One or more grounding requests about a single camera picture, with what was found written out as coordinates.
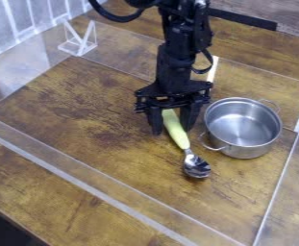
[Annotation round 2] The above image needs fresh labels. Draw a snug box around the black cable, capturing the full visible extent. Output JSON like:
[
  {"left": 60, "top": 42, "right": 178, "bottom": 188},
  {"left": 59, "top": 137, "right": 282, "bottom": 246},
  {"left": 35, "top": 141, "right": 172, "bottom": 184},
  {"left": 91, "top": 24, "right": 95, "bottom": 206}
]
[{"left": 87, "top": 0, "right": 156, "bottom": 23}]

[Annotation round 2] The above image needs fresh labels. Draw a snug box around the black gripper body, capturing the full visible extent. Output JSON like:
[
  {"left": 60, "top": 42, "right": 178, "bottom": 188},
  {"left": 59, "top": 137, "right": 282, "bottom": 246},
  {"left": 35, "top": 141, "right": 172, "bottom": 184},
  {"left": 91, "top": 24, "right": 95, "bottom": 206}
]
[{"left": 135, "top": 52, "right": 214, "bottom": 113}]

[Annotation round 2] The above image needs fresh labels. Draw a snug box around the green handled metal spoon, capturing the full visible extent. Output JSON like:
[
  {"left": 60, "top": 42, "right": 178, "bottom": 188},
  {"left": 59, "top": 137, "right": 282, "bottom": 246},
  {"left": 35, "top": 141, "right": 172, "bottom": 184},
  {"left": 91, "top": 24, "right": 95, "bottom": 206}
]
[{"left": 161, "top": 110, "right": 211, "bottom": 179}]

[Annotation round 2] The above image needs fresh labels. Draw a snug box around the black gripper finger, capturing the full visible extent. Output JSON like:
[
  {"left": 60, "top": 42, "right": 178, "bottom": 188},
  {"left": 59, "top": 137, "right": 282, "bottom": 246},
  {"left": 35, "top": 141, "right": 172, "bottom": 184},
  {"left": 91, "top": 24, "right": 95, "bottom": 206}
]
[
  {"left": 180, "top": 102, "right": 202, "bottom": 132},
  {"left": 147, "top": 107, "right": 163, "bottom": 135}
]

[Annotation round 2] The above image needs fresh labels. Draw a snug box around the black strip on table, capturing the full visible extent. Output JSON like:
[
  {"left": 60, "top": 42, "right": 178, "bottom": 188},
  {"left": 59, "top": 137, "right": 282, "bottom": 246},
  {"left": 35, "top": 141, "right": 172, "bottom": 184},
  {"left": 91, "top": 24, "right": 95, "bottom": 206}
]
[{"left": 210, "top": 8, "right": 278, "bottom": 31}]

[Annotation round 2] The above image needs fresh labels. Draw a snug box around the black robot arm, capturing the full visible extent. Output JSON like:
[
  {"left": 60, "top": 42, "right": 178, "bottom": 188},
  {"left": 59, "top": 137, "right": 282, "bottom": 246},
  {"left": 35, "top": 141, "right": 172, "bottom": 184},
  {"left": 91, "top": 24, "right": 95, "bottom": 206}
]
[{"left": 124, "top": 0, "right": 214, "bottom": 135}]

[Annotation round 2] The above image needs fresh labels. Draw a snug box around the small steel pot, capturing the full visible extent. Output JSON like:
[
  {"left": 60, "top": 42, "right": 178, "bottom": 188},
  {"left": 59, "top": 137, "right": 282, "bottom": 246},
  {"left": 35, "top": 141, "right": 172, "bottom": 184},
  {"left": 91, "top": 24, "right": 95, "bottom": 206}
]
[{"left": 199, "top": 97, "right": 283, "bottom": 160}]

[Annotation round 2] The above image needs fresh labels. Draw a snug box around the clear acrylic triangle bracket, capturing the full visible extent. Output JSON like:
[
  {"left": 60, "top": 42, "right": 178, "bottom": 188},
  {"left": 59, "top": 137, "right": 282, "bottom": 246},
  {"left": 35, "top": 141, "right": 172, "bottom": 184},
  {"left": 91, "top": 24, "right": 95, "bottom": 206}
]
[{"left": 57, "top": 21, "right": 97, "bottom": 57}]

